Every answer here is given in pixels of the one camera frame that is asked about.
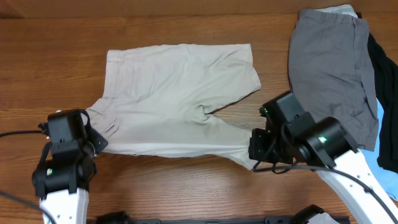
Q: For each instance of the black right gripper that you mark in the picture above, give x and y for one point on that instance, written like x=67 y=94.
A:
x=260 y=152

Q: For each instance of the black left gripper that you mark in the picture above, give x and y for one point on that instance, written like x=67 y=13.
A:
x=99 y=141

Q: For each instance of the beige khaki shorts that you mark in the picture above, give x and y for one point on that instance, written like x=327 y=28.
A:
x=160 y=101

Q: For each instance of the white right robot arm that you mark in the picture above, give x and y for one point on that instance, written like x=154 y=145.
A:
x=293 y=140

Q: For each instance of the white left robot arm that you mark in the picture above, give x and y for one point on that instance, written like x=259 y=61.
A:
x=66 y=167

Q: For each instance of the grey shorts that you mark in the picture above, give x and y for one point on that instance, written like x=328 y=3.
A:
x=331 y=73

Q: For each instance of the light blue garment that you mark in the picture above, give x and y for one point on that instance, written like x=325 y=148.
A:
x=386 y=178

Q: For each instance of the black garment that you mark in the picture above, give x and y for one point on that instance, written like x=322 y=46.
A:
x=385 y=73

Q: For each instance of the white speckled garment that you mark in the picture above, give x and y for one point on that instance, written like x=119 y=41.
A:
x=346 y=9

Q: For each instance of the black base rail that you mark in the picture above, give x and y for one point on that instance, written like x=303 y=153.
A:
x=123 y=218

